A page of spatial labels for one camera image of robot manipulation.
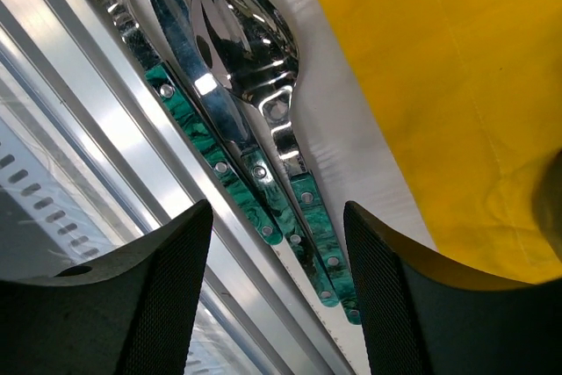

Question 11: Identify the slotted cable duct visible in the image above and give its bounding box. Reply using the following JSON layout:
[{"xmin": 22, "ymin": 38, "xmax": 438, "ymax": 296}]
[{"xmin": 1, "ymin": 122, "xmax": 118, "ymax": 280}]

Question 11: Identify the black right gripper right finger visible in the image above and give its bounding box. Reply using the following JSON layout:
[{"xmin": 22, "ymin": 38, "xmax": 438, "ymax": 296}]
[{"xmin": 343, "ymin": 201, "xmax": 561, "ymax": 374}]

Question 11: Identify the spoon with green handle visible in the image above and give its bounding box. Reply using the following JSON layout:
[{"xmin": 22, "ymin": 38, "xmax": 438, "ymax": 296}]
[{"xmin": 190, "ymin": 0, "xmax": 361, "ymax": 325}]

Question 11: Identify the fork with green handle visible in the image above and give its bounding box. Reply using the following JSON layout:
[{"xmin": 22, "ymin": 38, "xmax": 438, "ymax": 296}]
[{"xmin": 89, "ymin": 0, "xmax": 284, "ymax": 245}]

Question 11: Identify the aluminium mounting rail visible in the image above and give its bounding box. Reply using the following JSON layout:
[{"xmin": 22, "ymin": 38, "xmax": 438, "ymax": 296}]
[{"xmin": 1, "ymin": 0, "xmax": 352, "ymax": 374}]

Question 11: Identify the yellow Pikachu cloth placemat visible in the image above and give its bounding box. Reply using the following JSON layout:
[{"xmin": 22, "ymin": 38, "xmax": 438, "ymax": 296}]
[{"xmin": 319, "ymin": 0, "xmax": 561, "ymax": 283}]

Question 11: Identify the knife with green handle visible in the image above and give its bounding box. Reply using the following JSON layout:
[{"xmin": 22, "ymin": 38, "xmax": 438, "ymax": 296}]
[{"xmin": 149, "ymin": 0, "xmax": 342, "ymax": 307}]

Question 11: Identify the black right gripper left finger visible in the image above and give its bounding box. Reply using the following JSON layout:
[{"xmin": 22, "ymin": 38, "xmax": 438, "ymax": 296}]
[{"xmin": 1, "ymin": 200, "xmax": 213, "ymax": 374}]

